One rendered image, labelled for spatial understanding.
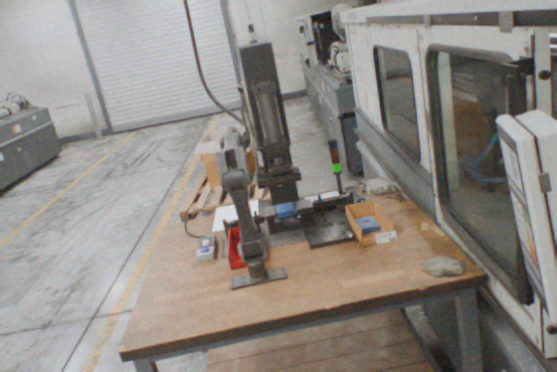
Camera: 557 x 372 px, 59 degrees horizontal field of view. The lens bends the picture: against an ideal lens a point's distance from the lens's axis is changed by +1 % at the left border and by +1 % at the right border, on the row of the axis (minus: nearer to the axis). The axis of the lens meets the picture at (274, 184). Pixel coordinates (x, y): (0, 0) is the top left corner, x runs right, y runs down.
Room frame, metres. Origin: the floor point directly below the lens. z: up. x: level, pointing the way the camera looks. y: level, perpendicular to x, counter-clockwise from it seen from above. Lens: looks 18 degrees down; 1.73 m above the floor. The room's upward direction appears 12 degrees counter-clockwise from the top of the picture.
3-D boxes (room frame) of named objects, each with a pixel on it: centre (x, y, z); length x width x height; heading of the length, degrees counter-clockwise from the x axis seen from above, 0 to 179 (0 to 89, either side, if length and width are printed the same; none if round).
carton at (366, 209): (1.73, -0.33, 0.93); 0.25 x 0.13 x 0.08; 1
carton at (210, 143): (5.44, 0.44, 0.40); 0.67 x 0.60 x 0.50; 173
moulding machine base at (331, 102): (7.60, -1.39, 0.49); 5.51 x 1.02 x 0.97; 177
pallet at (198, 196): (5.14, 0.43, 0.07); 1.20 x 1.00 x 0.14; 174
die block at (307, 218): (1.93, -0.03, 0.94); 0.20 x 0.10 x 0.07; 91
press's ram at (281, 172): (1.99, -0.02, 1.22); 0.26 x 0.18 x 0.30; 1
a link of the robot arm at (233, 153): (1.63, 0.12, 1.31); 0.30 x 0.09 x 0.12; 179
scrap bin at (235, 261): (1.76, 0.16, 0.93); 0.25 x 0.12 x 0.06; 1
